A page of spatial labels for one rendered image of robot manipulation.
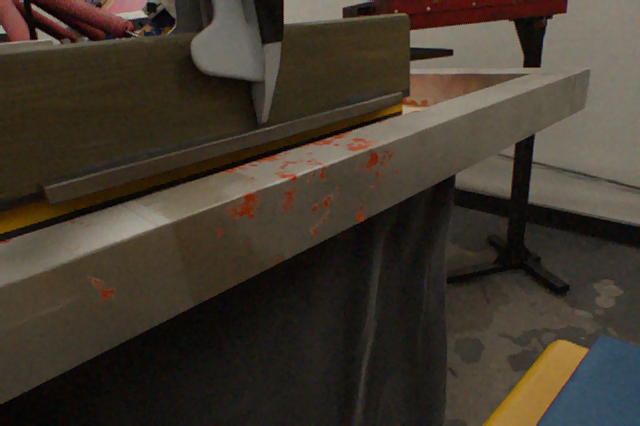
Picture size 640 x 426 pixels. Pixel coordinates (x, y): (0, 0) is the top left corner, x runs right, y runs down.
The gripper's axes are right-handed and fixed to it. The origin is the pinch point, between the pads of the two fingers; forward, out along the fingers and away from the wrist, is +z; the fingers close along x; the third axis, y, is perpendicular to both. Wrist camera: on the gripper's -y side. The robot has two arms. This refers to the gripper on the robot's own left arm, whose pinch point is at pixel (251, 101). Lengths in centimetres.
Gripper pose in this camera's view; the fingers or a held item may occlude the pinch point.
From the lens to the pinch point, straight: 33.9
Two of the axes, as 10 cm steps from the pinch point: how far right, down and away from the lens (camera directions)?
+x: 6.8, 2.4, -7.0
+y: -7.3, 3.5, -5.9
